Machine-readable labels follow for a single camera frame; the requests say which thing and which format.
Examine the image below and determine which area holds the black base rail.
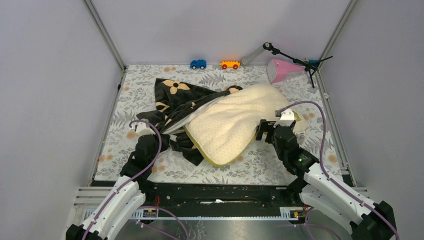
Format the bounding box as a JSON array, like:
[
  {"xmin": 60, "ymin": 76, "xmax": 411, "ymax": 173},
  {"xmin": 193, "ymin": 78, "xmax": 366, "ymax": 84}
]
[{"xmin": 142, "ymin": 183, "xmax": 307, "ymax": 220}]

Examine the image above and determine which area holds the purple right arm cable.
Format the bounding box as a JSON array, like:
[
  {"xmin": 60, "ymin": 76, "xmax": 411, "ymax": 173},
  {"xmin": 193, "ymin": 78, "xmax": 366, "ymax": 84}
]
[{"xmin": 276, "ymin": 100, "xmax": 400, "ymax": 240}]

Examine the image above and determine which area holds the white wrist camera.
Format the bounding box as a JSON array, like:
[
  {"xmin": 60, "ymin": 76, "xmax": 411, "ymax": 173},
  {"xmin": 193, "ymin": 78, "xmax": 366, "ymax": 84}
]
[
  {"xmin": 274, "ymin": 108, "xmax": 296, "ymax": 128},
  {"xmin": 133, "ymin": 122, "xmax": 156, "ymax": 137}
]

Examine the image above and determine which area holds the floral patterned table mat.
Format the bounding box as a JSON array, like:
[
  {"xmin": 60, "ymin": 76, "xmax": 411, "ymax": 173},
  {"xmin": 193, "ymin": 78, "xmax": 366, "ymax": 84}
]
[{"xmin": 93, "ymin": 65, "xmax": 347, "ymax": 186}]

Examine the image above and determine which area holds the blue toy car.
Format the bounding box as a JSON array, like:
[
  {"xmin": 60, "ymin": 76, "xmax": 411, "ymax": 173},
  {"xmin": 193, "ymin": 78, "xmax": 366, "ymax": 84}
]
[{"xmin": 190, "ymin": 59, "xmax": 207, "ymax": 70}]

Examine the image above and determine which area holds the black tripod stand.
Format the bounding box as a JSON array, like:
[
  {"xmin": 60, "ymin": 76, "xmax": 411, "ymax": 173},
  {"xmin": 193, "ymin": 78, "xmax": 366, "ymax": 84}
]
[{"xmin": 262, "ymin": 42, "xmax": 333, "ymax": 88}]

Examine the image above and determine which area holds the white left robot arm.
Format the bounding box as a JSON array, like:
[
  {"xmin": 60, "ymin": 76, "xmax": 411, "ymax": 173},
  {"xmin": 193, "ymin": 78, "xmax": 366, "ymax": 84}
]
[{"xmin": 65, "ymin": 134, "xmax": 163, "ymax": 240}]

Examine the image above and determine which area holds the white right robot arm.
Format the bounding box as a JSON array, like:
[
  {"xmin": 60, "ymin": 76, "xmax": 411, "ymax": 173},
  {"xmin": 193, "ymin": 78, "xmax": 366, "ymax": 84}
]
[{"xmin": 256, "ymin": 119, "xmax": 397, "ymax": 240}]

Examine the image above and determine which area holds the pink and white iron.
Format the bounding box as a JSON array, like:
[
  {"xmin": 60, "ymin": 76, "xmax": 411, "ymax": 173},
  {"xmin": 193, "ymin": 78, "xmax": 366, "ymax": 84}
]
[{"xmin": 266, "ymin": 59, "xmax": 305, "ymax": 84}]

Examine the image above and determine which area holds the grey metal cylinder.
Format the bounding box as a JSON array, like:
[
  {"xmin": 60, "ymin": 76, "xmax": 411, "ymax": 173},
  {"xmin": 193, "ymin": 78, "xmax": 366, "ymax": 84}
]
[{"xmin": 240, "ymin": 45, "xmax": 266, "ymax": 66}]

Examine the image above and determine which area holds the orange toy car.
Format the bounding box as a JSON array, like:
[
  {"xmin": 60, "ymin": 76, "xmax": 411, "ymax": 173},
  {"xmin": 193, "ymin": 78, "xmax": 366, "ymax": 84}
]
[{"xmin": 219, "ymin": 61, "xmax": 241, "ymax": 70}]

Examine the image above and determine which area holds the black floral plush pillowcase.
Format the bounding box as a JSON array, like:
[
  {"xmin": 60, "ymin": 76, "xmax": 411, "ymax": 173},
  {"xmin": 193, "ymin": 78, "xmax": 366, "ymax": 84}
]
[{"xmin": 136, "ymin": 78, "xmax": 243, "ymax": 166}]

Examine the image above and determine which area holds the white quilted pillow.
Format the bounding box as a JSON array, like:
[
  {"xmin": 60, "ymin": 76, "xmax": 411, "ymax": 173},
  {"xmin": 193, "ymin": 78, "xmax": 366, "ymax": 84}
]
[{"xmin": 183, "ymin": 83, "xmax": 290, "ymax": 166}]

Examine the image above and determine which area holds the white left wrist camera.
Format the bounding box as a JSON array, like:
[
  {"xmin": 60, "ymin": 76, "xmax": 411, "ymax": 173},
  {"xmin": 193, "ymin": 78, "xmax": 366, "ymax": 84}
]
[{"xmin": 133, "ymin": 122, "xmax": 156, "ymax": 137}]

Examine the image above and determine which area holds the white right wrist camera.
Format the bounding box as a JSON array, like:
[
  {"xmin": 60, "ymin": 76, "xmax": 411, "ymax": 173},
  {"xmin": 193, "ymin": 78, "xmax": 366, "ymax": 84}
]
[{"xmin": 274, "ymin": 108, "xmax": 296, "ymax": 128}]

